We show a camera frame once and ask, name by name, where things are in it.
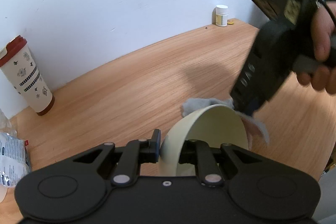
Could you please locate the clear glass cup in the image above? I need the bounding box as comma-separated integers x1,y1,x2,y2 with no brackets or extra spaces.
0,108,18,136

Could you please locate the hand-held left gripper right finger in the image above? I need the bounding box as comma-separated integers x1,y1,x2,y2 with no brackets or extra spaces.
178,139,266,188

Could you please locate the cream bowl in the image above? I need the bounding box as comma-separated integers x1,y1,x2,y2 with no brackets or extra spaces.
157,104,249,178

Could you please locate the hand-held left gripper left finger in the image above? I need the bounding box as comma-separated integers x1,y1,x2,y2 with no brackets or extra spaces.
71,129,161,186

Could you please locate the blue white plastic packet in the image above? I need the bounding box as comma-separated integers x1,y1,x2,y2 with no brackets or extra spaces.
0,132,32,187

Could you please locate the person's right hand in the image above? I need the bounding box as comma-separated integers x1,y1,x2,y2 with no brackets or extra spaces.
297,2,336,95

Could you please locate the white pill bottle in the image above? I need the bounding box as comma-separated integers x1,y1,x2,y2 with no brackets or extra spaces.
215,5,229,28

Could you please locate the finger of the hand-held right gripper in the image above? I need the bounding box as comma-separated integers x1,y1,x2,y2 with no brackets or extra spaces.
230,88,266,118

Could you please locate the patterned paper cup red lid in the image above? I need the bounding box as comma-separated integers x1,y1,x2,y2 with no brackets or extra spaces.
0,35,55,116

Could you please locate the grey terry cloth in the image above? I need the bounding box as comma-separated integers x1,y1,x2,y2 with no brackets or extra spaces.
181,97,270,146

